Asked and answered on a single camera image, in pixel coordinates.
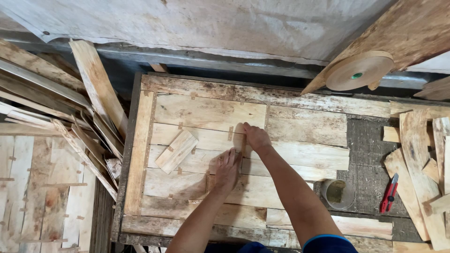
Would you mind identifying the red utility knife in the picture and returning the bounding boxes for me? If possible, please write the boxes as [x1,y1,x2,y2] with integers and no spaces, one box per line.
[379,172,399,214]

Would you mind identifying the person's left hand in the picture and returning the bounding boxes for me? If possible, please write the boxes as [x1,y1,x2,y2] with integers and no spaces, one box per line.
[214,148,243,194]

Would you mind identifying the clear plastic cup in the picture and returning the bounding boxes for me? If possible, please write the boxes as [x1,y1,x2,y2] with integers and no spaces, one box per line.
[321,179,356,211]

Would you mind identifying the blue sleeve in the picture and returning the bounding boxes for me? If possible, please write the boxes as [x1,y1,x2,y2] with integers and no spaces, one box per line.
[302,234,359,253]

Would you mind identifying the pile of long veneer strips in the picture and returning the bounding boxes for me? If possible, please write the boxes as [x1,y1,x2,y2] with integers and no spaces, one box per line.
[0,39,129,201]

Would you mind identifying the brown paper tape strip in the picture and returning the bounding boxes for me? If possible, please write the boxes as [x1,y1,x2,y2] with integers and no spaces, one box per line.
[239,134,248,174]

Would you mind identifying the rough wooden board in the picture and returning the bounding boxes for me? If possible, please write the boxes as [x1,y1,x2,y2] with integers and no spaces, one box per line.
[300,0,450,96]

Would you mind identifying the grey metal beam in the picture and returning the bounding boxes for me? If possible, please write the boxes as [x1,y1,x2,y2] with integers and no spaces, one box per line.
[7,37,450,90]

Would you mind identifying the stack of taped veneer sheets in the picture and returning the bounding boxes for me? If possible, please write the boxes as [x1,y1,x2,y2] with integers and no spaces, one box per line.
[0,135,98,253]

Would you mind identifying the heap of veneer offcuts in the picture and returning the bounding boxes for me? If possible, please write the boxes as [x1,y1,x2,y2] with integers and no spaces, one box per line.
[382,102,450,252]

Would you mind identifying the grey tarpaulin sheet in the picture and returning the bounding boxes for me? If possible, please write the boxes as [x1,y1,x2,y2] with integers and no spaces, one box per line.
[0,0,398,67]

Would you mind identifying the brown paper tape roll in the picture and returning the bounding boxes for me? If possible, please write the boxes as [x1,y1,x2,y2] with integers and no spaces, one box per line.
[325,50,395,92]

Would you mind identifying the person's right hand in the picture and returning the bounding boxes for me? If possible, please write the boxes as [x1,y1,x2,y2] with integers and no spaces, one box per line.
[243,122,273,154]

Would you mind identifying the wooden work table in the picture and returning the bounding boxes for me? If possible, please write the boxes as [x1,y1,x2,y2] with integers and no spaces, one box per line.
[111,72,450,253]

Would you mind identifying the short wooden stick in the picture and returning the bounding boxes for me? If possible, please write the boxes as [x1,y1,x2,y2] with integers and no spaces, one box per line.
[149,63,170,74]

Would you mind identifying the small loose veneer piece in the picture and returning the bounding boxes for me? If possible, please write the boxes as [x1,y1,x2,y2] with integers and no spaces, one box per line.
[155,129,199,175]

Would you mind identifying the large taped veneer sheet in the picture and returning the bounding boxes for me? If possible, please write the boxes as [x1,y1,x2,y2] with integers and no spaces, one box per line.
[123,74,394,244]

